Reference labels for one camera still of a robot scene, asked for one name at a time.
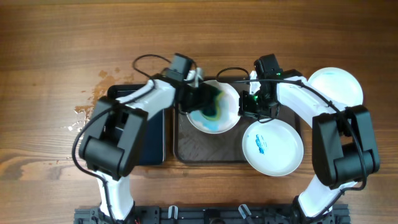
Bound green yellow sponge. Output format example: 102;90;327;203
200;88;224;121

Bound white plate blue stain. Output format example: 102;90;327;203
308;67;364;106

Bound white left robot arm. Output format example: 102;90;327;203
72;80;221;223

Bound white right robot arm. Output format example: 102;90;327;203
240;67;380;223

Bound dark brown serving tray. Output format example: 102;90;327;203
173;76;302;165

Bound black water tray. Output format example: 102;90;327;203
107;84;165;166

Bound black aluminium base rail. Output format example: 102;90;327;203
73;204;351;224

